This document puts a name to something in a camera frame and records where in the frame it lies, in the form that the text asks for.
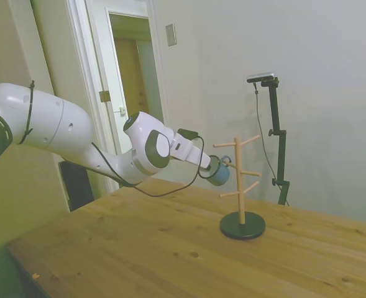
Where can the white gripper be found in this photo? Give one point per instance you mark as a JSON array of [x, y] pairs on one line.
[[191, 152]]

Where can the blue ceramic mug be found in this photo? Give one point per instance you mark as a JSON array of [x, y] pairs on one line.
[[221, 174]]

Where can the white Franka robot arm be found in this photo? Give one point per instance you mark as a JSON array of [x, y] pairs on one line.
[[61, 124]]

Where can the wooden mug tree black base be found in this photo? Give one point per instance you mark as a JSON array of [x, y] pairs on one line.
[[242, 226]]

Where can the door strike plate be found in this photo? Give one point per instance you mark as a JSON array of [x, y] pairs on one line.
[[122, 110]]

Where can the brass door hinge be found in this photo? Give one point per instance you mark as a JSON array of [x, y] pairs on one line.
[[104, 96]]

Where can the black flat panel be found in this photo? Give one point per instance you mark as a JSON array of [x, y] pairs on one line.
[[77, 186]]

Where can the black zip tie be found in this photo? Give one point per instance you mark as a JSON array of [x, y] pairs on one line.
[[29, 118]]

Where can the black jointed camera stand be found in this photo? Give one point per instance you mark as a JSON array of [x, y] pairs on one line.
[[279, 149]]

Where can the exterior camera on stand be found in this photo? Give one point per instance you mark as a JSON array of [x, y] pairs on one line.
[[261, 77]]

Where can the grey wall switch plate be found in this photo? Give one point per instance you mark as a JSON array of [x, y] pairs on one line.
[[171, 34]]

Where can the white door frame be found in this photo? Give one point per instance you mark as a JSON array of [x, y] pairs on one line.
[[86, 77]]

